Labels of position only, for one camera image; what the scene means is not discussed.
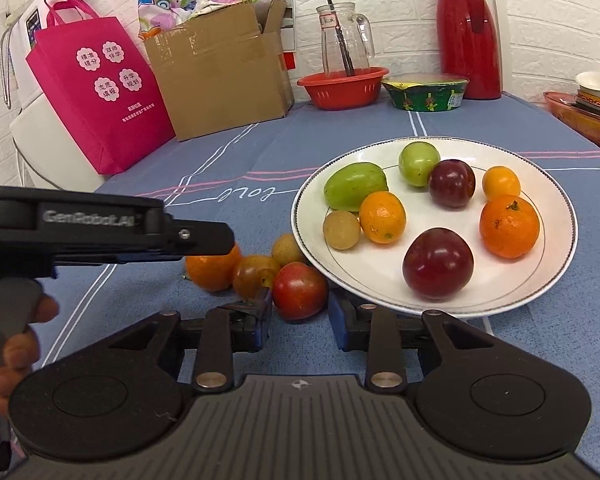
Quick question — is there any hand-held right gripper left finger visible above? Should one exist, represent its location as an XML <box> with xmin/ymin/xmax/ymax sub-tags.
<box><xmin>87</xmin><ymin>287</ymin><xmax>276</xmax><ymax>393</ymax></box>

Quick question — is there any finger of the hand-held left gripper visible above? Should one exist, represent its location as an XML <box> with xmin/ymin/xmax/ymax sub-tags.
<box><xmin>165</xmin><ymin>211</ymin><xmax>236</xmax><ymax>257</ymax></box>

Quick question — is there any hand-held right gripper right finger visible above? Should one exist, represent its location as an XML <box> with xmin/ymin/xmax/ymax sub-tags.
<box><xmin>327</xmin><ymin>290</ymin><xmax>506</xmax><ymax>393</ymax></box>

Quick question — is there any large orange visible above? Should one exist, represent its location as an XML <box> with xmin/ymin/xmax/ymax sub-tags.
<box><xmin>185</xmin><ymin>242</ymin><xmax>243</xmax><ymax>293</ymax></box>

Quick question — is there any tan longan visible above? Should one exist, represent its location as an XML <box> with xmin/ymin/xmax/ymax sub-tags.
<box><xmin>322</xmin><ymin>210</ymin><xmax>362</xmax><ymax>251</ymax></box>
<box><xmin>271</xmin><ymin>233</ymin><xmax>308</xmax><ymax>268</ymax></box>

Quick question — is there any small orange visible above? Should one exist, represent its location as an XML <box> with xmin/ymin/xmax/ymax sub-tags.
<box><xmin>359</xmin><ymin>191</ymin><xmax>407</xmax><ymax>245</ymax></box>
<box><xmin>482</xmin><ymin>166</ymin><xmax>522</xmax><ymax>202</ymax></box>

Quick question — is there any dark red plum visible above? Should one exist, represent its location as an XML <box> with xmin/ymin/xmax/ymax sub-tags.
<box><xmin>402</xmin><ymin>227</ymin><xmax>475</xmax><ymax>302</ymax></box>
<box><xmin>428</xmin><ymin>159</ymin><xmax>477</xmax><ymax>209</ymax></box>

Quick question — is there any green mango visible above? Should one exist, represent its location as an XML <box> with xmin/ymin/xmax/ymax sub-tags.
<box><xmin>323</xmin><ymin>161</ymin><xmax>389</xmax><ymax>212</ymax></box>

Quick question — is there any white plate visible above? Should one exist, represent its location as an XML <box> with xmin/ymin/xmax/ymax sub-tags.
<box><xmin>291</xmin><ymin>136</ymin><xmax>579</xmax><ymax>318</ymax></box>

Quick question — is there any small green jujube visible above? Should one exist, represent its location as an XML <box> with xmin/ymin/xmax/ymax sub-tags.
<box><xmin>398</xmin><ymin>141</ymin><xmax>441</xmax><ymax>188</ymax></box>

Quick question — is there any orange with stem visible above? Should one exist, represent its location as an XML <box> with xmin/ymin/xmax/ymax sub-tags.
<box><xmin>479</xmin><ymin>195</ymin><xmax>541</xmax><ymax>260</ymax></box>

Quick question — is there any person's left hand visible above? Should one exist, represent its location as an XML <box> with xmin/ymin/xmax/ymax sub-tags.
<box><xmin>0</xmin><ymin>294</ymin><xmax>61</xmax><ymax>416</ymax></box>

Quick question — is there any reddish brown plum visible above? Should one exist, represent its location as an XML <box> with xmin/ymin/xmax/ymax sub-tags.
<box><xmin>231</xmin><ymin>255</ymin><xmax>282</xmax><ymax>301</ymax></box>

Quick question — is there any blue checked tablecloth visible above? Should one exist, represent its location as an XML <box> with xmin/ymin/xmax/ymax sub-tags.
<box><xmin>30</xmin><ymin>91</ymin><xmax>600</xmax><ymax>461</ymax></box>

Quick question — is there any white water dispenser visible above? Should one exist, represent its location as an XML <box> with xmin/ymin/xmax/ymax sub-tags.
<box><xmin>0</xmin><ymin>0</ymin><xmax>106</xmax><ymax>191</ymax></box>

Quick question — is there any pink tote bag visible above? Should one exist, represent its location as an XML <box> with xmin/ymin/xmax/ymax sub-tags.
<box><xmin>26</xmin><ymin>0</ymin><xmax>177</xmax><ymax>176</ymax></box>

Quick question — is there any cardboard box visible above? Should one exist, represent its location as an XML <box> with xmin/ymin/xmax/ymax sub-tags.
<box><xmin>144</xmin><ymin>0</ymin><xmax>295</xmax><ymax>142</ymax></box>

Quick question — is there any red plastic basket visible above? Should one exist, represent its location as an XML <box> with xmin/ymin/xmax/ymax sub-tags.
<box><xmin>296</xmin><ymin>66</ymin><xmax>390</xmax><ymax>111</ymax></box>

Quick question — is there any dark stirring stick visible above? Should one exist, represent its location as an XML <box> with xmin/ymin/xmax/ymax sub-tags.
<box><xmin>326</xmin><ymin>0</ymin><xmax>356</xmax><ymax>77</ymax></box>

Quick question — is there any green patterned bowl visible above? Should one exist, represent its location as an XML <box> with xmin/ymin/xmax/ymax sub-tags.
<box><xmin>381</xmin><ymin>74</ymin><xmax>471</xmax><ymax>112</ymax></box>

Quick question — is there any glass pitcher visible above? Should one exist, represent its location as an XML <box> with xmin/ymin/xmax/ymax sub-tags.
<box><xmin>316</xmin><ymin>2</ymin><xmax>376</xmax><ymax>77</ymax></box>

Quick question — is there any red thermos jug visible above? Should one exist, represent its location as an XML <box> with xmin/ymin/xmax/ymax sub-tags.
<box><xmin>435</xmin><ymin>0</ymin><xmax>503</xmax><ymax>101</ymax></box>

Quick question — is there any orange plastic tray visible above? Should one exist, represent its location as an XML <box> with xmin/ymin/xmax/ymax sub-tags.
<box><xmin>543</xmin><ymin>91</ymin><xmax>600</xmax><ymax>148</ymax></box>

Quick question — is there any white cup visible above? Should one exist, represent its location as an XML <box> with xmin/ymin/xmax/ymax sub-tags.
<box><xmin>575</xmin><ymin>71</ymin><xmax>600</xmax><ymax>101</ymax></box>

